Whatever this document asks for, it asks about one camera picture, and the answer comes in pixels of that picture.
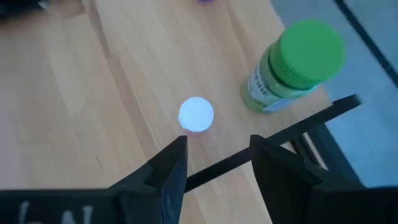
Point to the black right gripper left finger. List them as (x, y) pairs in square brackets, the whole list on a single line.
[(146, 199)]

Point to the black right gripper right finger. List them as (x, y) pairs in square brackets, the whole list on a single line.
[(295, 193)]

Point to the small pink vial white cap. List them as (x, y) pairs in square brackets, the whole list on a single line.
[(196, 114)]

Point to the green cap medicine bottle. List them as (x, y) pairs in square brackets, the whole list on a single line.
[(306, 53)]

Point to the black aluminium table frame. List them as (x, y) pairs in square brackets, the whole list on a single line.
[(335, 155)]

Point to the wooden shelf black metal frame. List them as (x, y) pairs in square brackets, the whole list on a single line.
[(93, 93)]

